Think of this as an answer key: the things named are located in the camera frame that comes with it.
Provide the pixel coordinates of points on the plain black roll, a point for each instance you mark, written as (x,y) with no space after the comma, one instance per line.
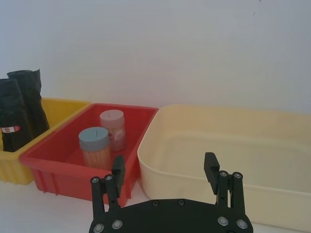
(36,109)

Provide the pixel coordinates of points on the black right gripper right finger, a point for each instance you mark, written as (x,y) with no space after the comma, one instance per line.
(236,194)

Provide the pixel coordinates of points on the red plastic bin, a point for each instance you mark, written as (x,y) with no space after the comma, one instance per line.
(60,174)

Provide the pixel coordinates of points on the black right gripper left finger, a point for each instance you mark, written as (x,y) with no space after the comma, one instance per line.
(99,194)

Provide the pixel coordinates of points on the cream plastic bin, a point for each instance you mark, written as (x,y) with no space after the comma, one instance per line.
(170,170)

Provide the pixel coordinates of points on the yellow plastic bin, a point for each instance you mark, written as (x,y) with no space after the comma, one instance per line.
(60,111)

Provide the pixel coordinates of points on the jar with blue lid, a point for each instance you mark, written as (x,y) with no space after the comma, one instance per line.
(93,140)

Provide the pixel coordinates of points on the jar with pink lid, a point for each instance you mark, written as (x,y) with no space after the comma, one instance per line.
(114,123)

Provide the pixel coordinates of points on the black roll with red label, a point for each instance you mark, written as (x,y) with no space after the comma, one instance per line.
(14,109)

